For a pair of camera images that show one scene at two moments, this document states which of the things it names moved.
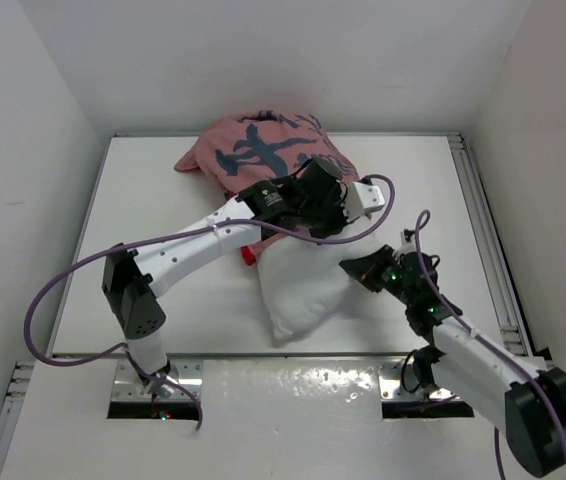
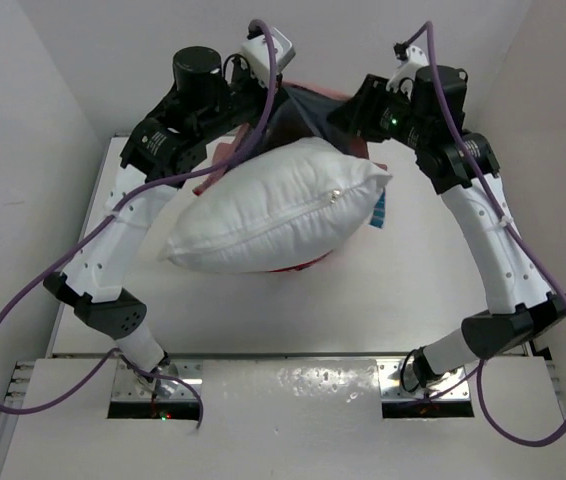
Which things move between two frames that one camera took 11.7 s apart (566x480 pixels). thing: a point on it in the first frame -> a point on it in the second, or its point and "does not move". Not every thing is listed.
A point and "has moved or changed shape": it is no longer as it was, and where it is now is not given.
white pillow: [302, 281] has moved or changed shape
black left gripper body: [325, 218] -> [240, 98]
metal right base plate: [392, 387] does not move
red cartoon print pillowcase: [257, 146] -> [299, 111]
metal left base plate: [129, 386] does not move
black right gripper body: [401, 293] -> [389, 115]
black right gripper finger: [369, 270] -> [351, 117]
